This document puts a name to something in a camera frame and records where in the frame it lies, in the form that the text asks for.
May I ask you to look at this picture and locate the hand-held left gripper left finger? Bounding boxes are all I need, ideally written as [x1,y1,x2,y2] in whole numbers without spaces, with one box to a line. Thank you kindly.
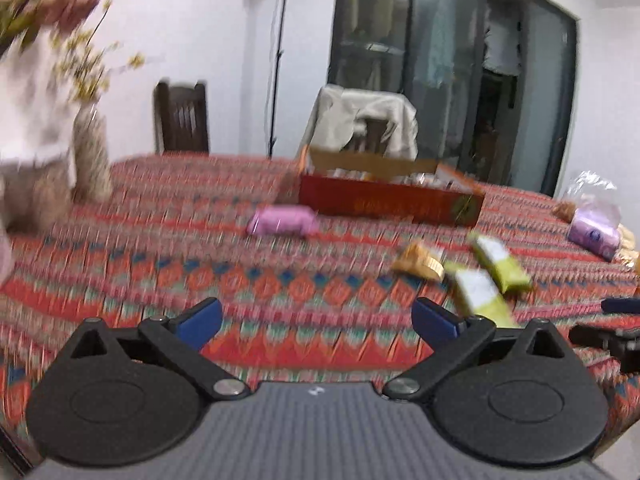
[70,297,251,403]

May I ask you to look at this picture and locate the yellow and pink flowers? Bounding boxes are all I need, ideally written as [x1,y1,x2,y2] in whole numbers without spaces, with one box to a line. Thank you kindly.
[0,0,151,106]

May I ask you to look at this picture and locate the chair draped with beige jacket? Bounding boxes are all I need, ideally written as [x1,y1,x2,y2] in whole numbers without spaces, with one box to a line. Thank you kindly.
[300,85,420,161]

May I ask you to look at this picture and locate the orange snack packet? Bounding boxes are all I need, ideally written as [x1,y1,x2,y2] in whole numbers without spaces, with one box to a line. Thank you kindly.
[391,241,446,282]

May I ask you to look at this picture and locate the speckled beige vase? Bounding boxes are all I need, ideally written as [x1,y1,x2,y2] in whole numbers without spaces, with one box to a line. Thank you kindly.
[71,102,115,203]

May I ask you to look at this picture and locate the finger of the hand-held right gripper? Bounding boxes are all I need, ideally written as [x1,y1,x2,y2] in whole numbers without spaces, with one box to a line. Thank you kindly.
[600,297,640,313]
[568,324,640,356]

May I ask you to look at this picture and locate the glass sliding door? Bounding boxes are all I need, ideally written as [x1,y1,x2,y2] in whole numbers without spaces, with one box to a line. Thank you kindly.
[327,0,578,198]

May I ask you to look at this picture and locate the green snack packet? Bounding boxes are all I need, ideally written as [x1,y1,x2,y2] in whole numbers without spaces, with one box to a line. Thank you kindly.
[444,260,518,328]
[470,232,533,295]

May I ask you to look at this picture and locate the purple snack packet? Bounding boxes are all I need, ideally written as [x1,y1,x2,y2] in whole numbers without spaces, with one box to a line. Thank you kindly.
[567,210,621,261]

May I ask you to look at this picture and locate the black light stand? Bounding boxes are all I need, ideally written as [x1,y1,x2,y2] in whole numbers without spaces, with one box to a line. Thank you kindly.
[267,0,296,158]

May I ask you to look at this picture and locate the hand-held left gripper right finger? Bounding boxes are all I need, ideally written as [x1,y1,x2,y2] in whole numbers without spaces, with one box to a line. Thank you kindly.
[382,297,571,403]

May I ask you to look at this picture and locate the clear plastic bag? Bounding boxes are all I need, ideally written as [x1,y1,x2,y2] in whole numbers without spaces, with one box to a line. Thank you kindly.
[552,170,640,273]

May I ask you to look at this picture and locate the white and beige cloth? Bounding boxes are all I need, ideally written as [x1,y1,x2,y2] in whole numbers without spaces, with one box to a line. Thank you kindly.
[0,35,78,233]

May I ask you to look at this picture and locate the red cardboard box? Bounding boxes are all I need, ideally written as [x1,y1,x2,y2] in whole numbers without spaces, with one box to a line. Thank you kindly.
[297,145,486,228]

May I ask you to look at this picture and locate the dark wooden chair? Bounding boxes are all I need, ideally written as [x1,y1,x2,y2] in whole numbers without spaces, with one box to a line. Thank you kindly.
[152,79,210,156]

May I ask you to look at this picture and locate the wooden chair with woven seat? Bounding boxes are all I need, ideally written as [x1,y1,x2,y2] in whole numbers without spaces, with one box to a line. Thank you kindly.
[352,117,396,153]

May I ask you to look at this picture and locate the pink snack packet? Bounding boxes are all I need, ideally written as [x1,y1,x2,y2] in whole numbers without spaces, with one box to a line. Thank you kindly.
[246,204,319,237]

